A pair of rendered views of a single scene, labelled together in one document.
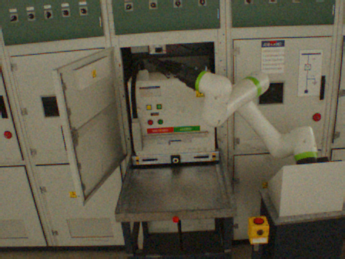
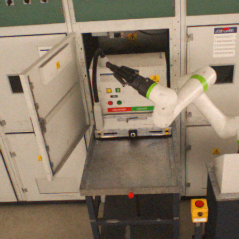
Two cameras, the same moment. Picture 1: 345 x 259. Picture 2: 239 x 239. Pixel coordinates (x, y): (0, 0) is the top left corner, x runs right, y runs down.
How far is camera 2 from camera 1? 0.49 m
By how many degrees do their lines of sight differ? 10
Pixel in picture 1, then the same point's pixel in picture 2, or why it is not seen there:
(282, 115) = (231, 93)
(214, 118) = (162, 122)
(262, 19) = (215, 8)
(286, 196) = (227, 177)
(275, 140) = (221, 124)
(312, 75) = not seen: outside the picture
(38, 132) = (6, 106)
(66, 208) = (35, 169)
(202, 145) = not seen: hidden behind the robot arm
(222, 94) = (168, 106)
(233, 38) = (187, 24)
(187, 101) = not seen: hidden behind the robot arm
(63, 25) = (25, 11)
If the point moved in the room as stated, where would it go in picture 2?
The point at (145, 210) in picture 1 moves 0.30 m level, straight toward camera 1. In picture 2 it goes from (105, 186) to (109, 226)
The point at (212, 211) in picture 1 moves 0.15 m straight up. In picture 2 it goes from (162, 188) to (161, 169)
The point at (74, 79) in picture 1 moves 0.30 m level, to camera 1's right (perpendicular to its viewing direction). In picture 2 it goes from (40, 75) to (93, 72)
